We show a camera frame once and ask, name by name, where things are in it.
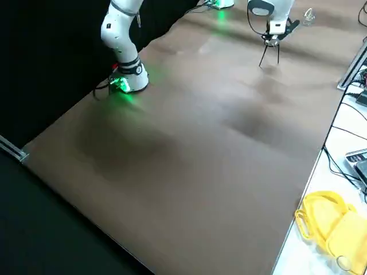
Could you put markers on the grey button panel device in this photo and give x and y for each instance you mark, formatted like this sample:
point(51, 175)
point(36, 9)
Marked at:
point(357, 157)

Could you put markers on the black desk device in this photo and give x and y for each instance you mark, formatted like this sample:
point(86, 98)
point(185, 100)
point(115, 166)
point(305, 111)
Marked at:
point(362, 173)

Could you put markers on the yellow bag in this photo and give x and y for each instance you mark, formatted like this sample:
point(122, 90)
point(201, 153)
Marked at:
point(338, 229)

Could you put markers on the aluminium frame post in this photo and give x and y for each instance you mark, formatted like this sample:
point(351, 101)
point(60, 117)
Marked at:
point(14, 149)
point(352, 66)

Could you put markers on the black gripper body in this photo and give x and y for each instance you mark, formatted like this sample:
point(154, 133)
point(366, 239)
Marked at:
point(293, 25)

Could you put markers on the glass alcohol lamp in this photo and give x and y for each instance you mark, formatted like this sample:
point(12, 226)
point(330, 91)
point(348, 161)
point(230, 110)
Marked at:
point(309, 15)

